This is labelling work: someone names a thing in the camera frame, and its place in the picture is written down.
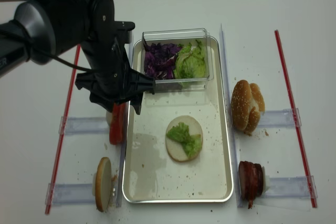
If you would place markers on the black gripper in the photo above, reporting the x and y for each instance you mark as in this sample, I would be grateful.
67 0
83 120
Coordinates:
112 80

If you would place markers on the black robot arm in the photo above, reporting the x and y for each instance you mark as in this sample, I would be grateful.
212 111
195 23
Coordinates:
42 30

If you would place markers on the white tomato pusher block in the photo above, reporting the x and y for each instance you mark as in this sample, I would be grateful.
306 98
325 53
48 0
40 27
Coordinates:
108 117

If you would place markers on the remaining red tomato slices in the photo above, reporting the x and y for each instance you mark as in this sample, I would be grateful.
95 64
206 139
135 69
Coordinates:
116 132

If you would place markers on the green lettuce in container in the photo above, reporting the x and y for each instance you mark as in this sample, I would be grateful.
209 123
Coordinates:
190 62

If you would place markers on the lettuce leaf on bun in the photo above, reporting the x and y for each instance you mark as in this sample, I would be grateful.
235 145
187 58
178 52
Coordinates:
183 137

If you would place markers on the sliced meat patties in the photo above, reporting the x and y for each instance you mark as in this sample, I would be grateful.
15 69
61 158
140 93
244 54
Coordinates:
251 178

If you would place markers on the white meat pusher block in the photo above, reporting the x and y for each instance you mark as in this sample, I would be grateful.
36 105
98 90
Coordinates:
266 181

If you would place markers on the chopped purple cabbage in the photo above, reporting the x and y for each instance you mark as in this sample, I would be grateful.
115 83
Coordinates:
159 60

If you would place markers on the clear plastic container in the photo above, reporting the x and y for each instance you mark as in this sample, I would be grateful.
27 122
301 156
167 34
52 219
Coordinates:
183 37

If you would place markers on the bottom bun slice on tray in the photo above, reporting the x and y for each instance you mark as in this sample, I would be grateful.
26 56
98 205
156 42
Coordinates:
177 153

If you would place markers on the white metal tray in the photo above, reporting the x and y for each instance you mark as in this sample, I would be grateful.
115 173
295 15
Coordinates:
150 175

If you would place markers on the upright bun slice left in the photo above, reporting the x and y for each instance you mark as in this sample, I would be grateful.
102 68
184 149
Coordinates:
103 184

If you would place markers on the white bun pusher block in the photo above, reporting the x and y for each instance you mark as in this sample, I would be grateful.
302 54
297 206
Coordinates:
94 184

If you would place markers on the sesame bun front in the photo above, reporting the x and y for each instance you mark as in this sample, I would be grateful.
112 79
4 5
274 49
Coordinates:
240 104

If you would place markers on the sesame bun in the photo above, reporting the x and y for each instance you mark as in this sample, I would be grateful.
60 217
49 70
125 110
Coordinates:
257 106
240 104

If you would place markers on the sesame bun back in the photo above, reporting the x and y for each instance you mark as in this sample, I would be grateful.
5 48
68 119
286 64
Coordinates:
257 106

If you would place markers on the left red strip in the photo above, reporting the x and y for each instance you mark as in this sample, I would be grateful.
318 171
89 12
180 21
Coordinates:
63 129

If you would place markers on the red strip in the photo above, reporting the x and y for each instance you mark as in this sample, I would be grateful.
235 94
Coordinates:
63 129
313 194

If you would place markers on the right red strip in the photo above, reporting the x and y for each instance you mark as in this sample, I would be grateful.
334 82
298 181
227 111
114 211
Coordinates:
313 194

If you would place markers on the left clear vertical rail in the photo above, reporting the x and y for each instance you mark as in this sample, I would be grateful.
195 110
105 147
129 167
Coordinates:
119 195

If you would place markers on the clear vertical rail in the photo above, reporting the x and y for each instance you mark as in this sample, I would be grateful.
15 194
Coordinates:
119 195
231 134

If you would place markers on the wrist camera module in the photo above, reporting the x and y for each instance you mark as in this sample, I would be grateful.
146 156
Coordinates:
124 31

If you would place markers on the clear tomato holder rail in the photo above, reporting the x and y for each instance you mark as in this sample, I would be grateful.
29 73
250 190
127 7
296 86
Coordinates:
85 125

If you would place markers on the clear bun slice holder rail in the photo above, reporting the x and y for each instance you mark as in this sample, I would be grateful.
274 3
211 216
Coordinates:
69 194

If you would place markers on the clear sesame bun holder rail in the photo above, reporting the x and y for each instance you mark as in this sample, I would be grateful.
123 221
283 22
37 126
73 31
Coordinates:
280 118

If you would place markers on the right clear vertical rail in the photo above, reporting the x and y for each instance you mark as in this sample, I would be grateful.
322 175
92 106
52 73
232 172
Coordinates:
231 134

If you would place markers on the clear meat holder rail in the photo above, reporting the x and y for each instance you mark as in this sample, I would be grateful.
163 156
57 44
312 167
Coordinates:
288 187

